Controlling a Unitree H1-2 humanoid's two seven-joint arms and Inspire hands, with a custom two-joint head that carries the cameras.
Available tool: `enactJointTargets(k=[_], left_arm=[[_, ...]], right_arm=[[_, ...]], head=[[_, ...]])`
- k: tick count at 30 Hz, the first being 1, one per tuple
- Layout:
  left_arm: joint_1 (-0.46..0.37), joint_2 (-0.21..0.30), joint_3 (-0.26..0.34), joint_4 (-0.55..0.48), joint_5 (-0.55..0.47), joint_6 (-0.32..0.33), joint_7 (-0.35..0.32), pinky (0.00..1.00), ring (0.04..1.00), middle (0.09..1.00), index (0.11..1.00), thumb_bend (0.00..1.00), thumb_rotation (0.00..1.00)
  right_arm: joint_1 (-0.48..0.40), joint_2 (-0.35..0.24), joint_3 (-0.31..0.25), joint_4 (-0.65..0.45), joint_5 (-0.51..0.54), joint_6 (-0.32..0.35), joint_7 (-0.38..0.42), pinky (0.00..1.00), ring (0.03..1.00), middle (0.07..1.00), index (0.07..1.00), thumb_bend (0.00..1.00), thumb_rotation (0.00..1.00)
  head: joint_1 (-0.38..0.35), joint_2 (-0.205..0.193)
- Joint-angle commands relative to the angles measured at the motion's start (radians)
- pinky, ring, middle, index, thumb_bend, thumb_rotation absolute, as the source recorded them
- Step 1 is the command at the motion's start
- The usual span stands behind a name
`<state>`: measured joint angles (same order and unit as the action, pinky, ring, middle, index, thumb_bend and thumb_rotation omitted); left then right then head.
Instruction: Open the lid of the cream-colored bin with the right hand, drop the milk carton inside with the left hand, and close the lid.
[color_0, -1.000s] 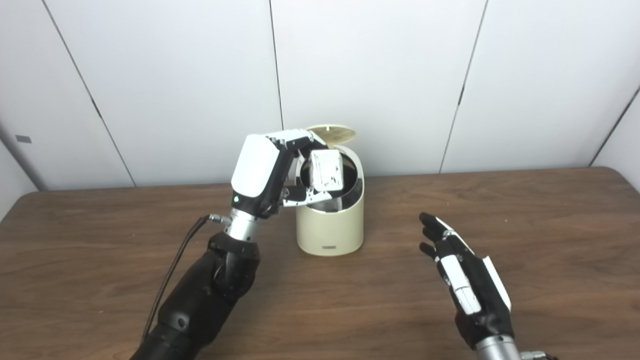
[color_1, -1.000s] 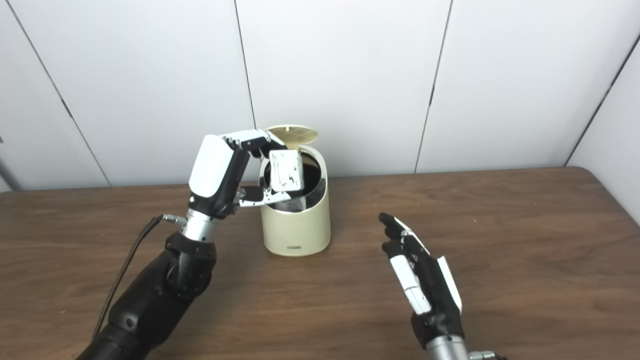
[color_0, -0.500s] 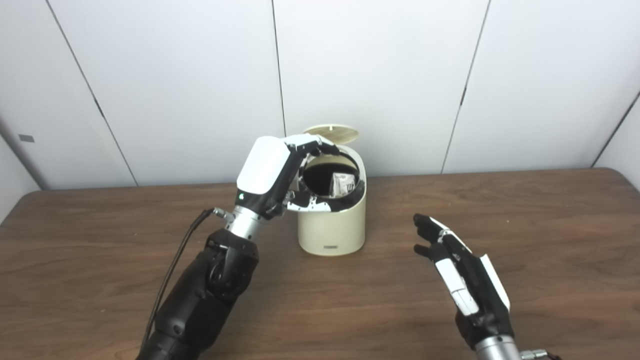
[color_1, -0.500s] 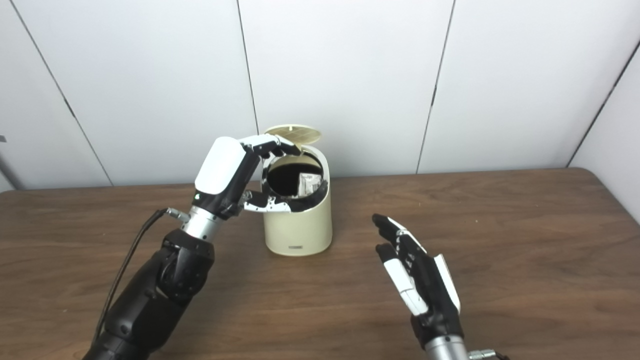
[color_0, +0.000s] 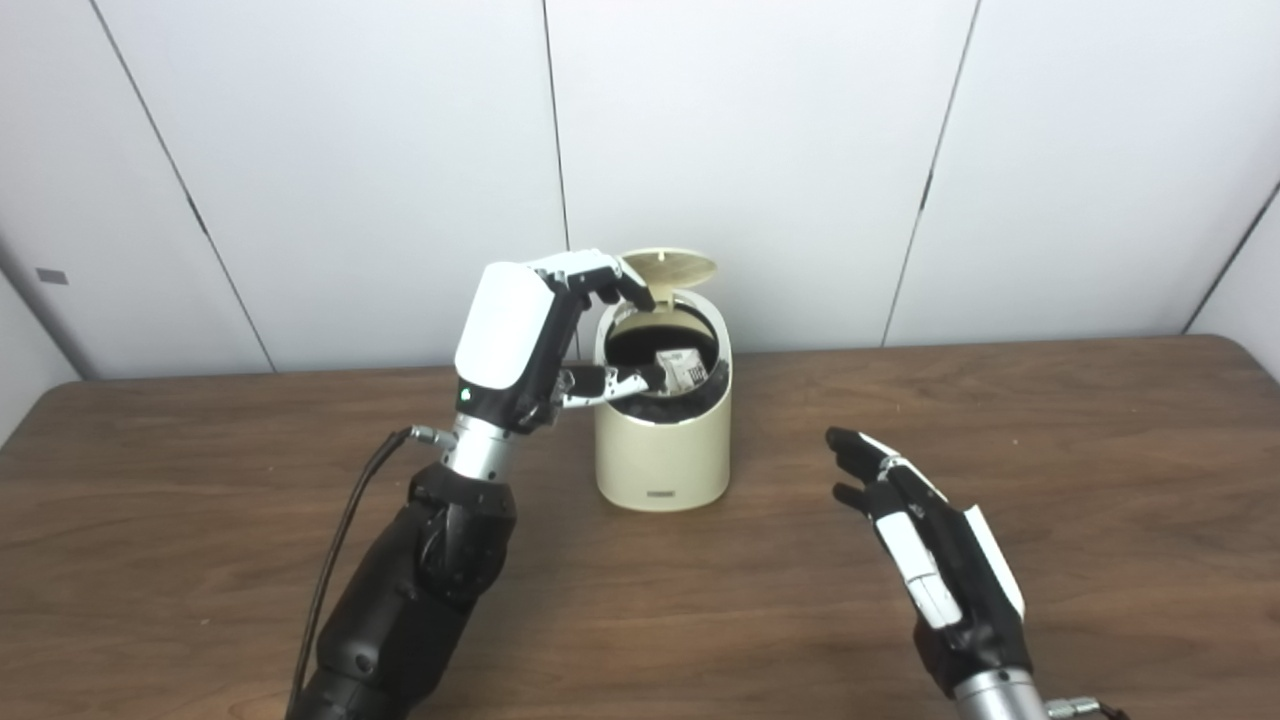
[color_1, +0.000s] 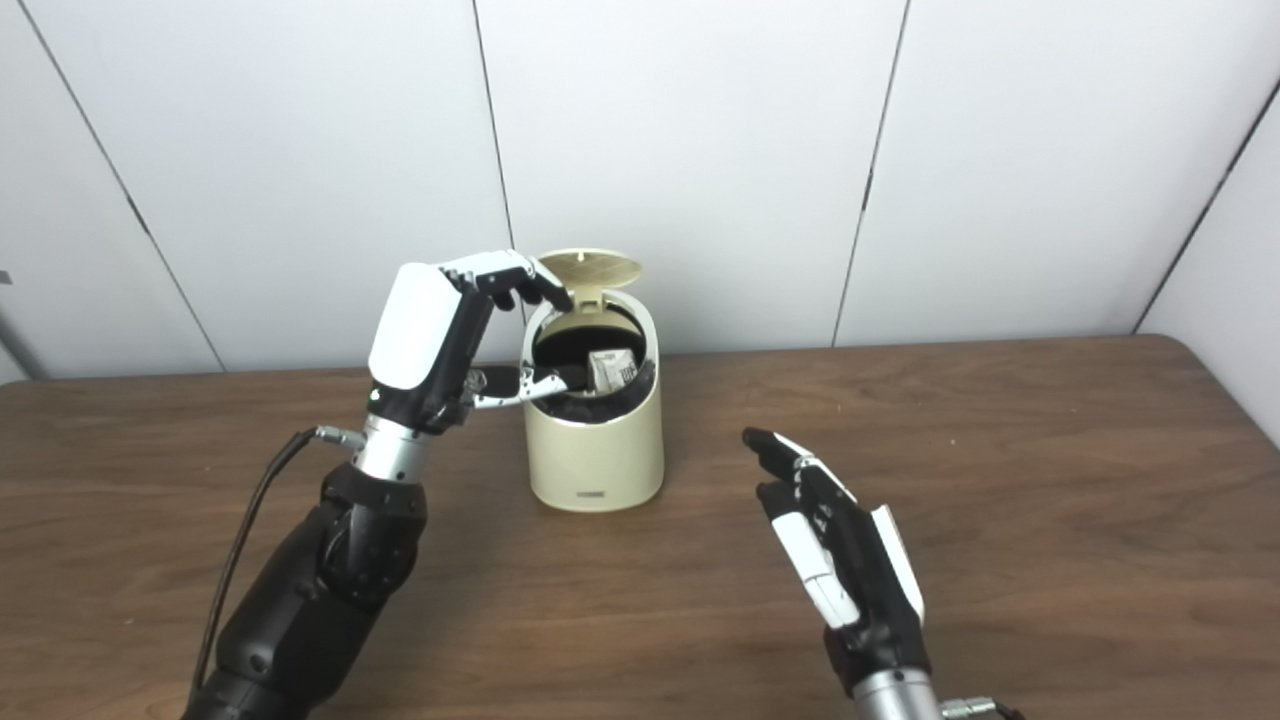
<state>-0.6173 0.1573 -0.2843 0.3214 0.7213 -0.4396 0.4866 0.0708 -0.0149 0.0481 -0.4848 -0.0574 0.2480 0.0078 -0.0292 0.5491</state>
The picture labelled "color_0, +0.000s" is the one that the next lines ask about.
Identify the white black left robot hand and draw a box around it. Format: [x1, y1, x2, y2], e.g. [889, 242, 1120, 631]
[454, 249, 669, 436]

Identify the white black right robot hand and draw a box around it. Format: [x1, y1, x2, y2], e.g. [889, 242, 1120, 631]
[826, 427, 1034, 698]

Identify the white green milk carton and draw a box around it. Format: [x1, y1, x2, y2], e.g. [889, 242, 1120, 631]
[655, 349, 709, 393]

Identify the cream round bin lid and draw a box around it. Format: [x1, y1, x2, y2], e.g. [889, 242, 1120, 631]
[620, 248, 718, 301]

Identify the cream-colored bin body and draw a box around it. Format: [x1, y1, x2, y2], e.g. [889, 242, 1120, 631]
[594, 289, 733, 513]

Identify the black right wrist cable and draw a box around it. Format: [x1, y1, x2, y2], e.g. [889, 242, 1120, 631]
[1045, 697, 1131, 720]

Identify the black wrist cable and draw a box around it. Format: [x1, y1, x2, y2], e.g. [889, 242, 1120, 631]
[1045, 697, 1131, 720]
[288, 425, 456, 720]

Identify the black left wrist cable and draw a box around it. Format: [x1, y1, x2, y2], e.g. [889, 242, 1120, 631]
[288, 425, 456, 720]

